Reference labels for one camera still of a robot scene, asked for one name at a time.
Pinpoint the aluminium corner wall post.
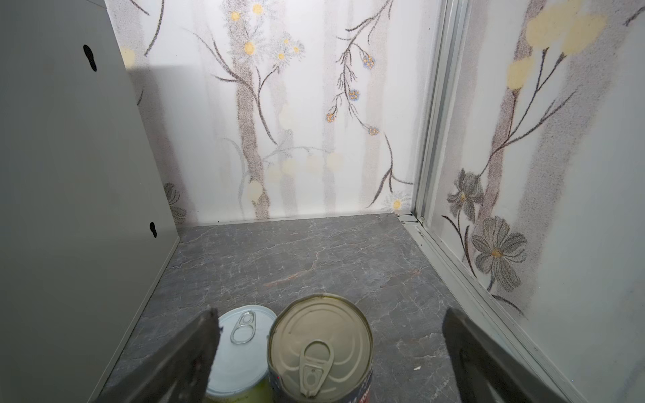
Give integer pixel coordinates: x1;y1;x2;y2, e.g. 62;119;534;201
412;1;470;223

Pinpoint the white-lid green label can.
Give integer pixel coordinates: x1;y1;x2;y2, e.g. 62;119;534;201
204;305;276;402

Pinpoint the grey metal cabinet box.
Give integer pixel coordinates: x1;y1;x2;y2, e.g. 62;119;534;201
1;1;178;402

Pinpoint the dark can with gold lid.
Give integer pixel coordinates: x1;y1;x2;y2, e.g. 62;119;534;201
267;293;374;403

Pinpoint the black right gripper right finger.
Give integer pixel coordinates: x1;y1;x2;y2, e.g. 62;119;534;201
442;308;564;402

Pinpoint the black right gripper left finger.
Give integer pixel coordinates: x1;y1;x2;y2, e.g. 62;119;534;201
97;308;222;402

